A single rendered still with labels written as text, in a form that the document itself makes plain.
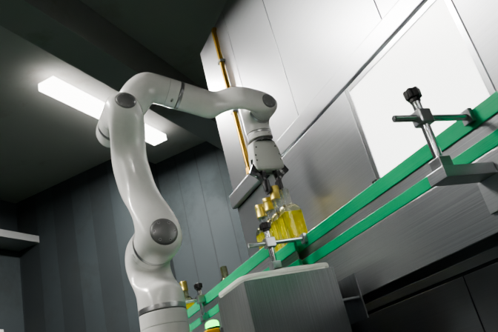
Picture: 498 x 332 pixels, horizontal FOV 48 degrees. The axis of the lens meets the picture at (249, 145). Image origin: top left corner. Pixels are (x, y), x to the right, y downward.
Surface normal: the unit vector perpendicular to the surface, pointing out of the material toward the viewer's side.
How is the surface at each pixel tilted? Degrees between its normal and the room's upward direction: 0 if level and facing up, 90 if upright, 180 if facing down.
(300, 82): 90
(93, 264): 90
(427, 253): 90
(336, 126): 90
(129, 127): 129
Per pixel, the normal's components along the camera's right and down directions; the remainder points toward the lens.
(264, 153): 0.33, -0.45
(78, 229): -0.43, -0.28
